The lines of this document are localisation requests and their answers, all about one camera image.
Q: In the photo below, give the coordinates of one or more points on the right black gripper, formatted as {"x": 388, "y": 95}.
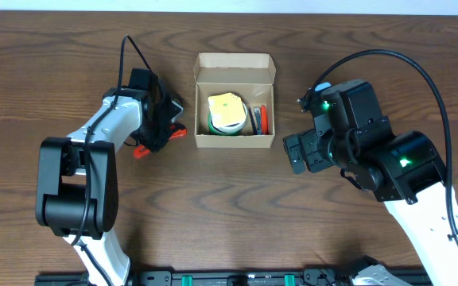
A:
{"x": 310, "y": 141}

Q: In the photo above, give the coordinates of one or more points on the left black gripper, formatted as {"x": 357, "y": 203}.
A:
{"x": 157, "y": 141}

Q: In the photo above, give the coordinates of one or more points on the correction tape dispenser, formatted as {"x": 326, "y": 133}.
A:
{"x": 178, "y": 109}

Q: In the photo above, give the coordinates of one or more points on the red utility knife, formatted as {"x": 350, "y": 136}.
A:
{"x": 179, "y": 130}

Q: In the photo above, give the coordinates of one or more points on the red stapler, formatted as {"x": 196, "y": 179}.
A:
{"x": 261, "y": 120}

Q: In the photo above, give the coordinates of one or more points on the green tape roll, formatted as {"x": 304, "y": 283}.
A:
{"x": 213, "y": 129}

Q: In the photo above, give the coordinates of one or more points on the yellow sticky note pad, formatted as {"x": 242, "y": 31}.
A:
{"x": 216, "y": 101}

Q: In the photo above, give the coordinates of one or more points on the white tape roll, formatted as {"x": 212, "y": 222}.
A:
{"x": 229, "y": 117}

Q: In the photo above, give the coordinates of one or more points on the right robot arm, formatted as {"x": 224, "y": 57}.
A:
{"x": 404, "y": 172}

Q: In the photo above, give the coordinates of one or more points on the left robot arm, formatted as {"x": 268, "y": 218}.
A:
{"x": 77, "y": 183}

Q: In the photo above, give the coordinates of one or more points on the open brown cardboard box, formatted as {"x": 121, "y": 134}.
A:
{"x": 248, "y": 75}

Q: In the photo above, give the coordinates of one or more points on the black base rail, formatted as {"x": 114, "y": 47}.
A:
{"x": 166, "y": 278}

